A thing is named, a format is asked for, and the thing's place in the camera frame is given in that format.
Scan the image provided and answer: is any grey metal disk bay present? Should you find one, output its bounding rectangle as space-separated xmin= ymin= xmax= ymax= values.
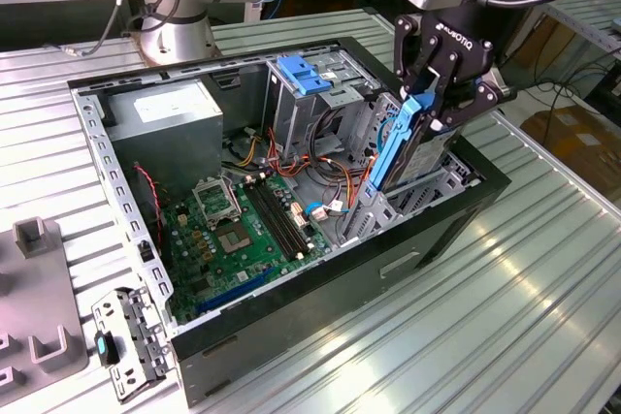
xmin=337 ymin=93 xmax=484 ymax=248

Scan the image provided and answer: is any flat cardboard box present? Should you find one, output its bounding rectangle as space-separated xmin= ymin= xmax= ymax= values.
xmin=521 ymin=106 xmax=621 ymax=192

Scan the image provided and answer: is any blue wire white connector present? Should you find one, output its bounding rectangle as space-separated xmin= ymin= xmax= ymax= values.
xmin=304 ymin=200 xmax=351 ymax=225

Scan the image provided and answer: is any black RAM slot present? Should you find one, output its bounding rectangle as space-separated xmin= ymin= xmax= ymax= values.
xmin=264 ymin=177 xmax=315 ymax=251
xmin=257 ymin=180 xmax=309 ymax=255
xmin=244 ymin=184 xmax=298 ymax=263
xmin=250 ymin=182 xmax=304 ymax=259

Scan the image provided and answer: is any metal slat side table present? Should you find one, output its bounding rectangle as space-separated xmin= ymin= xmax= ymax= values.
xmin=494 ymin=0 xmax=621 ymax=90

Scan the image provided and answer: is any mixed colour wire bundle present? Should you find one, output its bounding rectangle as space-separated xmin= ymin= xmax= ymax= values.
xmin=265 ymin=127 xmax=382 ymax=214

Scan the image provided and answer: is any grey parts rack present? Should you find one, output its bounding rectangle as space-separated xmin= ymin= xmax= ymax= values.
xmin=0 ymin=217 xmax=91 ymax=392

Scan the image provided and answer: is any blue expansion slot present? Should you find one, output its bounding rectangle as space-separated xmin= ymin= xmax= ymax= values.
xmin=195 ymin=266 xmax=274 ymax=314

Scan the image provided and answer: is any CPU socket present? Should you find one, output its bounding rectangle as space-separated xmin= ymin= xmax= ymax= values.
xmin=215 ymin=222 xmax=254 ymax=256

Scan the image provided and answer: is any green motherboard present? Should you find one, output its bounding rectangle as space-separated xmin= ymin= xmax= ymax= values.
xmin=159 ymin=174 xmax=336 ymax=326

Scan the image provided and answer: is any metal socket cover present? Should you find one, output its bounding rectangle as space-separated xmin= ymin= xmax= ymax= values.
xmin=192 ymin=175 xmax=243 ymax=230

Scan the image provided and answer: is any black PC case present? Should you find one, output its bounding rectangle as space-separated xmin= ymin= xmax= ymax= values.
xmin=66 ymin=35 xmax=513 ymax=408

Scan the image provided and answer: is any grey metal drive cage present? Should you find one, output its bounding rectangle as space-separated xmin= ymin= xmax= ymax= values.
xmin=264 ymin=44 xmax=384 ymax=163

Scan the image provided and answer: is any blue flat data wire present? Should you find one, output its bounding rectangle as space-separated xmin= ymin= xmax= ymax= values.
xmin=376 ymin=111 xmax=402 ymax=158

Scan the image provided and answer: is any hard disk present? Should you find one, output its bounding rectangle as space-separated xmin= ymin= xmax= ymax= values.
xmin=366 ymin=67 xmax=465 ymax=195

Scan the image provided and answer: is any silver slot bracket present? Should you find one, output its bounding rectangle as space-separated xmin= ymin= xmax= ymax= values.
xmin=90 ymin=285 xmax=177 ymax=404

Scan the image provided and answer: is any black fan with red wire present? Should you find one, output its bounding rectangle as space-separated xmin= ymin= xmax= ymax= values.
xmin=133 ymin=164 xmax=174 ymax=270

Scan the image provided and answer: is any grey power supply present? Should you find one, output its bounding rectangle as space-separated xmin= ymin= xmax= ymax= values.
xmin=104 ymin=80 xmax=225 ymax=192

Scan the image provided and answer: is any blue plastic drive latch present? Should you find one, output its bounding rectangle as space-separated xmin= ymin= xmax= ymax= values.
xmin=277 ymin=55 xmax=333 ymax=97

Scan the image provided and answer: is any yellow black power wire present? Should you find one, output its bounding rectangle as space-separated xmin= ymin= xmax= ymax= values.
xmin=226 ymin=126 xmax=267 ymax=169

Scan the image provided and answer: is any black cable metal connector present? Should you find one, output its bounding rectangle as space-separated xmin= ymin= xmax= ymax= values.
xmin=46 ymin=0 xmax=137 ymax=57

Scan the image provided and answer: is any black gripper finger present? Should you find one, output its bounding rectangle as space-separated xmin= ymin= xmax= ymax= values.
xmin=430 ymin=51 xmax=507 ymax=133
xmin=394 ymin=14 xmax=441 ymax=98

